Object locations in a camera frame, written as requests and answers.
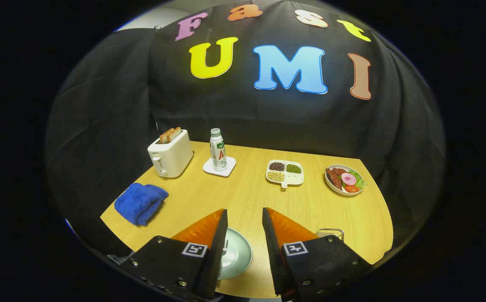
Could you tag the green lettuce leaf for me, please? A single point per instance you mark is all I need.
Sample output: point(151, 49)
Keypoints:
point(359, 181)

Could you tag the pink ham slice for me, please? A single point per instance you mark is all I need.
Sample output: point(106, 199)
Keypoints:
point(348, 179)

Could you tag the blue folded towel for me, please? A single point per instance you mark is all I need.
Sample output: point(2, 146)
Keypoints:
point(140, 203)

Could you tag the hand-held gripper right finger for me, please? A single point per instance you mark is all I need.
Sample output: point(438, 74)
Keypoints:
point(273, 256)

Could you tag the white divided dish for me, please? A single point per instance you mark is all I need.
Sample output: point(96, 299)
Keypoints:
point(295, 179)

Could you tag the white square coaster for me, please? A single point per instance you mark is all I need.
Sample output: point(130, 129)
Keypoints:
point(226, 171)

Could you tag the pile of dark beans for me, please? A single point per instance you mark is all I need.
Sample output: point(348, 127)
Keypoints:
point(276, 166)

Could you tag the white food plate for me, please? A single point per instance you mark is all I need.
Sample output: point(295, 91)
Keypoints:
point(334, 188)

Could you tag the red tomato slice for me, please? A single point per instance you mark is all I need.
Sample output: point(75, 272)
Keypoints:
point(351, 188)

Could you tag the toasted bread slice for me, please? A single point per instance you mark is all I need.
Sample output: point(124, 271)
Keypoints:
point(165, 136)
point(176, 132)

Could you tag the white labelled drink bottle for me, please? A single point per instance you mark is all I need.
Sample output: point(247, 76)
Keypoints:
point(218, 153)

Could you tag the pile of yellow beans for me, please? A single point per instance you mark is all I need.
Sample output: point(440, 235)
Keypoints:
point(275, 176)

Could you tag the mixed floor clutter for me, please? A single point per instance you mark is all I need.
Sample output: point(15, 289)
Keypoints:
point(119, 259)

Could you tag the white toaster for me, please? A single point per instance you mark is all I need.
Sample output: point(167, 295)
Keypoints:
point(173, 157)

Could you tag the pile of green beans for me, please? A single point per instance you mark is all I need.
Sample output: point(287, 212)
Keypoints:
point(293, 168)

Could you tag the pale green plate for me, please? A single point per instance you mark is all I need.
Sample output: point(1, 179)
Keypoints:
point(241, 251)

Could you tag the brown meat pieces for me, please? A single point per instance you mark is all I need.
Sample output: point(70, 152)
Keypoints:
point(334, 176)

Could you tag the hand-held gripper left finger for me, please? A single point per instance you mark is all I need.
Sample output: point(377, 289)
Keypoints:
point(218, 251)

